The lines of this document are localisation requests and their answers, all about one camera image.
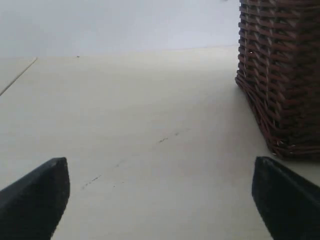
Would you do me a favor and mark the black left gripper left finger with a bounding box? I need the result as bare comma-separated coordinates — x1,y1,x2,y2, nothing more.
0,157,71,240

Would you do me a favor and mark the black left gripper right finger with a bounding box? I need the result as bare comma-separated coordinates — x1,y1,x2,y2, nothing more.
251,156,320,240

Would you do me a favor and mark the dark brown wicker basket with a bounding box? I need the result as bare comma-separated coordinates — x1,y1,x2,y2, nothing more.
235,0,320,160

